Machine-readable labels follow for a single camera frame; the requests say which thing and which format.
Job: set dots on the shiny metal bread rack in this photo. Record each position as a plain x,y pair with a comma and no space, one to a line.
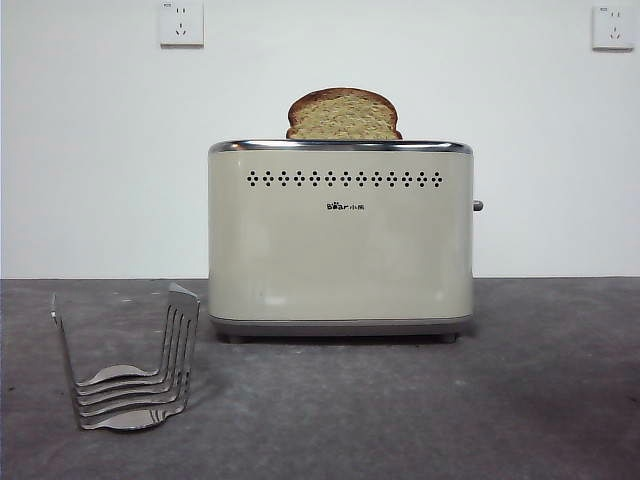
130,400

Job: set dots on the grey toaster lever knob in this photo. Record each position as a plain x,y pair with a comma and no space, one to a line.
478,205

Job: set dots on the cream two-slot toaster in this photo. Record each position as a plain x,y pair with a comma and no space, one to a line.
340,260

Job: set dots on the brown bread slice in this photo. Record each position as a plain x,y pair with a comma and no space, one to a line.
345,117

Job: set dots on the white wall socket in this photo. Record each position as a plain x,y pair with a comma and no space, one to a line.
182,25
613,27

